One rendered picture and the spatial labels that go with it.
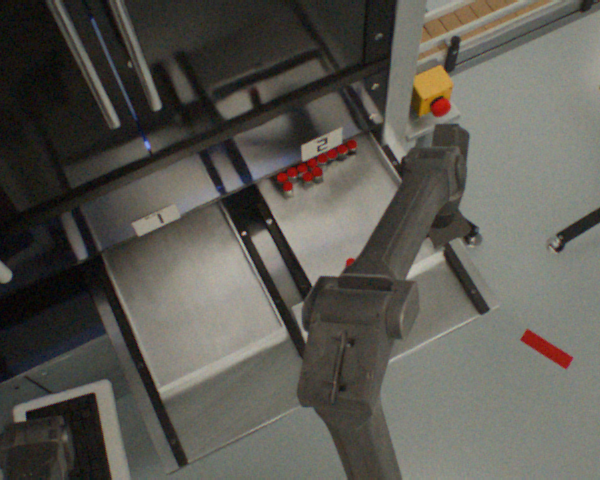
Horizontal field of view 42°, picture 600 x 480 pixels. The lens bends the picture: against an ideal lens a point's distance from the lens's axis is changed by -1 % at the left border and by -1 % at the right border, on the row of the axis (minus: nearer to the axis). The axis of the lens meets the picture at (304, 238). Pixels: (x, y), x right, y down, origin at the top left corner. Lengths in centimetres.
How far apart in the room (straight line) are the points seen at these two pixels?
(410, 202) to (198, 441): 69
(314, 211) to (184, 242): 27
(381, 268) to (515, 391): 162
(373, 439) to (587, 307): 179
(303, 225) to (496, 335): 104
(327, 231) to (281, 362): 28
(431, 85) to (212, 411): 74
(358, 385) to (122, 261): 91
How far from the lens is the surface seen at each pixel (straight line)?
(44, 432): 103
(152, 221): 147
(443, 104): 157
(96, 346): 192
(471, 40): 177
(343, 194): 161
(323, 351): 79
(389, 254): 87
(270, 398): 148
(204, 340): 152
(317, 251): 156
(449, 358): 243
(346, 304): 80
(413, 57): 142
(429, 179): 104
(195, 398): 150
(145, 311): 156
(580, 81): 293
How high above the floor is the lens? 233
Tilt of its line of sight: 67 degrees down
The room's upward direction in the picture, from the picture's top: 5 degrees counter-clockwise
